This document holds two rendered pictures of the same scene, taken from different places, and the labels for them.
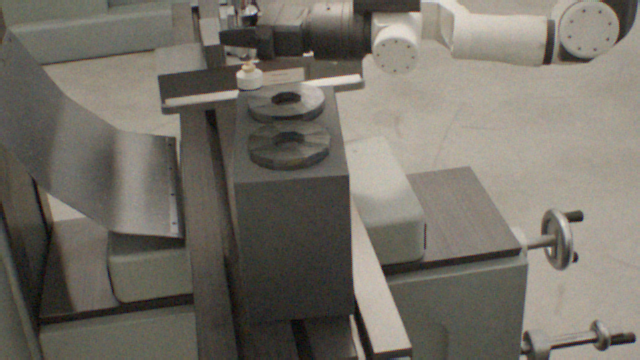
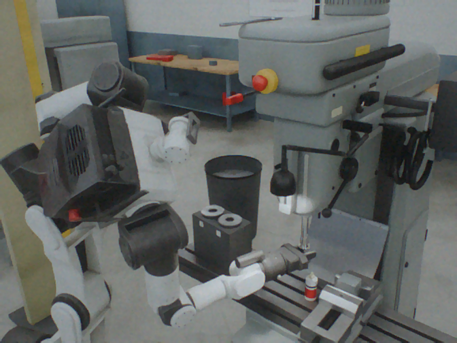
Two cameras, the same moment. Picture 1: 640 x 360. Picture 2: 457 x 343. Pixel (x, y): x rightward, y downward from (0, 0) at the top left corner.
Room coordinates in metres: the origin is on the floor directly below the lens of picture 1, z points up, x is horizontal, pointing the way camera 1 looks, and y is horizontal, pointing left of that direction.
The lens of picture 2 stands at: (2.01, -0.90, 1.99)
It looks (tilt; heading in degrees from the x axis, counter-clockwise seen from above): 23 degrees down; 139
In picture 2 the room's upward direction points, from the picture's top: 2 degrees counter-clockwise
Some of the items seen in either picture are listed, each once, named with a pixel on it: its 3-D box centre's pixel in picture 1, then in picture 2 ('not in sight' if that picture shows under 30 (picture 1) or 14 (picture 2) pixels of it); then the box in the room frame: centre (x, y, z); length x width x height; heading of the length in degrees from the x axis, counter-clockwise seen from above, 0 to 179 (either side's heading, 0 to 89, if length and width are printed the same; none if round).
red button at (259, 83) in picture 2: not in sight; (260, 82); (1.27, -0.15, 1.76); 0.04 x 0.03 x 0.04; 8
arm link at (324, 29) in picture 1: (304, 32); (282, 261); (1.21, 0.01, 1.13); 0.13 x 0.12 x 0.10; 169
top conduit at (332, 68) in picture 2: not in sight; (368, 59); (1.37, 0.16, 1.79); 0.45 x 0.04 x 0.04; 98
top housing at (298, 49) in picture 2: not in sight; (316, 48); (1.23, 0.12, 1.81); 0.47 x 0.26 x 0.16; 98
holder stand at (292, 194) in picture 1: (293, 193); (222, 237); (0.87, 0.03, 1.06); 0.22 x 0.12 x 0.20; 2
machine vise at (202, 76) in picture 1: (257, 55); (343, 305); (1.41, 0.10, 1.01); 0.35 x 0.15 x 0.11; 100
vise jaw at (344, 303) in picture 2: not in sight; (341, 301); (1.41, 0.07, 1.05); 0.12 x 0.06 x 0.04; 10
